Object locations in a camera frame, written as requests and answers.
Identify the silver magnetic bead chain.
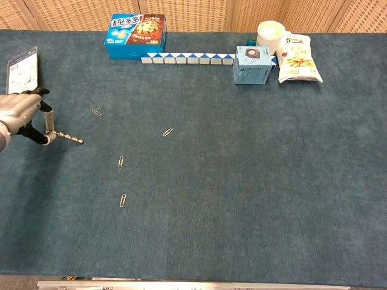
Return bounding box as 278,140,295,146
45,129,85,145

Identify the light blue speaker box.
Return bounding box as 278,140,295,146
232,45,273,85

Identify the woven folding screen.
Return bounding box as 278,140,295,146
0,0,387,33

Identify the blue white snake puzzle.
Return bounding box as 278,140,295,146
140,52,278,73

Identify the aluminium rail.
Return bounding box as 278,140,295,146
36,277,351,290

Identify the robot left five-finger hand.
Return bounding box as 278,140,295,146
0,87,58,147

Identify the blue-green table mat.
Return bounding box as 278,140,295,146
0,29,387,288

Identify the white paper cup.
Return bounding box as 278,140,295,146
256,20,287,57

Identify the white blister pack card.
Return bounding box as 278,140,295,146
6,46,39,95

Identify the blue cookie box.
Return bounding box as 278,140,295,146
104,13,167,60

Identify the white peanut snack bag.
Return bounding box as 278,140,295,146
277,31,324,84

